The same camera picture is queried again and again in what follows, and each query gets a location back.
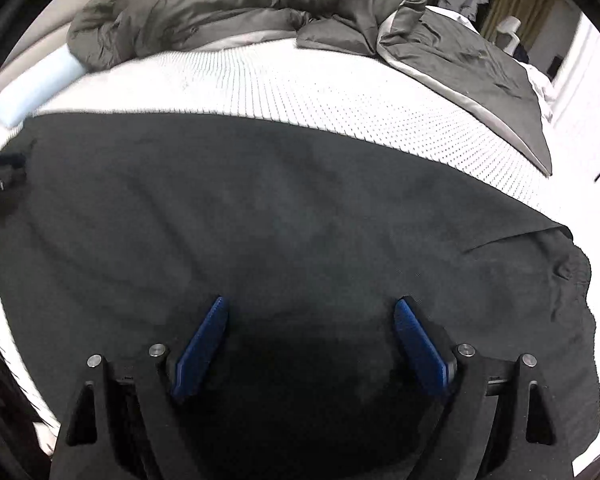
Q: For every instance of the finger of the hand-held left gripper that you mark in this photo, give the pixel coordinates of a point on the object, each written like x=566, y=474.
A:
x=5, y=172

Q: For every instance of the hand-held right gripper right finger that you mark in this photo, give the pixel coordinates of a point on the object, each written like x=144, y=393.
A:
x=420, y=345

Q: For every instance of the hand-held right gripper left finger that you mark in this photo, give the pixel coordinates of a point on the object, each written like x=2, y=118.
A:
x=202, y=345

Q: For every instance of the black pants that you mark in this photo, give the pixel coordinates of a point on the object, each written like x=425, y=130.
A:
x=280, y=210

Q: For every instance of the light blue pillow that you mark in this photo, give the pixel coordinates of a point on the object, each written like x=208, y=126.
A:
x=35, y=87

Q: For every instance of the beige padded headboard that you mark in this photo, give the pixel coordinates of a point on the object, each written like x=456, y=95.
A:
x=55, y=5

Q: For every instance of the person's dark clothing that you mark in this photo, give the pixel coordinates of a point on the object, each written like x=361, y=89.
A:
x=5, y=410

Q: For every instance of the white office chair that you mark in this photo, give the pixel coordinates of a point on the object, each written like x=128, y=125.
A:
x=509, y=30

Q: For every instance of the olive striped curtain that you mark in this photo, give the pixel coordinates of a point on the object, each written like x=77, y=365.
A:
x=525, y=0

